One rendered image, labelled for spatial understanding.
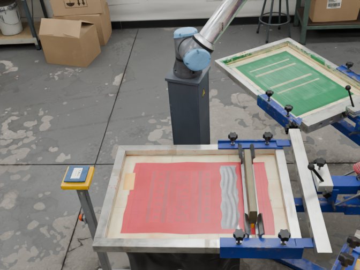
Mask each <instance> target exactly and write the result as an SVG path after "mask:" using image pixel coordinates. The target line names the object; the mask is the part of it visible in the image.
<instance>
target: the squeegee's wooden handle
mask: <svg viewBox="0 0 360 270"><path fill-rule="evenodd" d="M243 164H244V173H245V186H246V197H247V210H248V219H249V224H256V223H257V214H258V211H257V202H256V192H255V187H254V177H253V168H252V158H251V150H250V149H245V150H244V157H243Z"/></svg>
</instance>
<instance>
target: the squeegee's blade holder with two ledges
mask: <svg viewBox="0 0 360 270"><path fill-rule="evenodd" d="M252 168H253V177H254V187H255V192H256V202H257V211H258V214H259V208H258V199H257V190H256V181H255V176H254V166H253V164H252ZM241 173H242V187H243V200H244V212H245V213H246V214H247V215H248V205H247V197H246V186H245V173H244V165H243V164H242V165H241ZM258 214H257V217H258Z"/></svg>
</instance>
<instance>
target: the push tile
mask: <svg viewBox="0 0 360 270"><path fill-rule="evenodd" d="M89 168H90V166H69V168H68V171H67V173H66V176H65V178H64V182H85V180H86V177H87V174H88V171H89Z"/></svg>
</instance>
